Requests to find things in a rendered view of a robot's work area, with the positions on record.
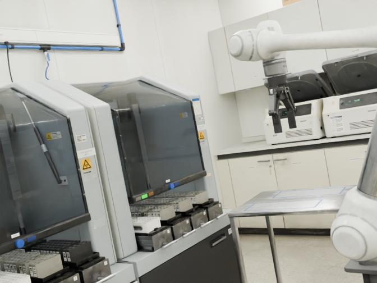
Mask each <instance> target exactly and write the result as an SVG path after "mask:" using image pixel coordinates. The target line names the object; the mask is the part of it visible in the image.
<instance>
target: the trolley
mask: <svg viewBox="0 0 377 283"><path fill-rule="evenodd" d="M355 186H357V185H346V186H330V187H322V188H306V189H290V190H275V191H262V192H261V193H259V194H258V195H256V196H254V197H253V198H251V199H250V200H248V201H247V202H245V203H244V204H242V205H241V206H239V207H238V208H236V209H234V210H233V211H232V212H230V213H229V214H228V217H229V221H230V224H231V230H232V236H233V242H234V246H235V252H236V258H237V264H238V270H239V273H240V279H241V283H247V277H246V271H245V265H244V261H243V255H242V249H241V243H240V237H239V233H238V227H237V222H236V217H260V216H265V219H266V225H267V229H268V235H269V241H270V247H271V251H272V257H273V263H274V270H275V276H276V279H277V283H282V277H281V271H280V267H279V261H278V255H277V249H276V245H275V238H274V232H273V227H272V221H271V216H289V215H305V214H334V213H338V211H339V209H340V207H341V205H342V202H343V200H344V197H345V195H346V192H348V191H349V190H350V189H352V188H354V187H355Z"/></svg>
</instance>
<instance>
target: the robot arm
mask: <svg viewBox="0 0 377 283"><path fill-rule="evenodd" d="M338 48H377V25H374V26H369V27H365V28H358V29H347V30H334V31H321V32H313V33H301V34H283V31H282V29H281V26H280V24H279V23H278V21H276V20H265V21H262V22H260V23H259V24H258V26H257V28H256V29H248V30H241V31H238V32H236V33H234V34H233V35H232V36H231V37H230V39H229V43H228V49H229V53H230V54H231V56H232V57H233V58H235V59H237V60H239V61H251V62H255V61H261V60H262V63H263V69H264V75H265V77H268V78H267V81H268V87H270V88H272V89H270V90H268V92H269V107H268V114H269V116H271V117H272V121H273V127H274V133H275V134H277V133H282V132H283V131H282V125H281V119H280V115H279V114H278V110H279V104H280V101H282V102H283V104H284V106H285V107H286V109H287V111H288V112H287V118H288V125H289V129H294V128H297V125H296V119H295V113H294V111H295V110H296V106H295V104H294V102H293V99H292V96H291V94H290V91H289V87H285V86H284V85H286V84H288V80H287V75H285V74H286V73H287V72H288V69H287V63H286V51H295V50H309V49H338ZM330 237H331V241H332V244H333V246H334V248H335V250H336V251H337V252H338V253H340V254H341V255H343V256H345V257H347V258H349V259H353V260H354V261H358V263H359V264H361V265H367V264H373V265H377V112H376V116H375V120H374V124H373V128H372V131H371V135H370V139H369V143H368V146H367V150H366V154H365V159H364V162H363V165H362V170H361V174H360V178H359V181H358V185H357V186H355V187H354V188H352V189H350V190H349V191H348V192H346V195H345V197H344V200H343V202H342V205H341V207H340V209H339V211H338V213H337V216H336V219H335V220H334V221H333V223H332V226H331V231H330Z"/></svg>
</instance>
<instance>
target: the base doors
mask: <svg viewBox="0 0 377 283"><path fill-rule="evenodd" d="M367 146H368V145H357V146H351V147H340V148H329V149H319V150H309V151H303V152H293V153H283V154H274V155H272V154H271V155H265V156H254V157H244V158H234V159H224V160H218V161H216V162H217V168H218V174H219V180H220V185H221V190H222V196H223V201H224V207H225V209H226V208H227V209H236V208H238V207H239V206H241V205H242V204H244V203H245V202H247V201H248V200H250V199H251V198H253V197H254V196H256V195H258V194H259V193H261V192H262V191H275V190H290V189H306V188H322V187H330V186H346V185H358V181H359V178H360V174H361V170H362V165H363V162H364V159H365V154H366V153H365V151H366V150H367ZM360 157H362V159H359V160H354V161H350V158H360ZM276 159H287V160H282V161H274V160H276ZM268 160H270V161H269V162H258V161H268ZM292 162H302V164H294V165H292ZM270 165H272V167H271V168H270V167H269V166H270ZM254 166H255V168H248V167H254ZM269 169H270V170H271V173H272V175H270V171H269ZM336 216H337V213H334V214H305V215H289V216H271V221H272V227H273V228H297V229H331V226H332V223H333V221H334V220H335V219H336ZM236 222H237V227H254V228H267V225H266V219H265V216H260V217H236Z"/></svg>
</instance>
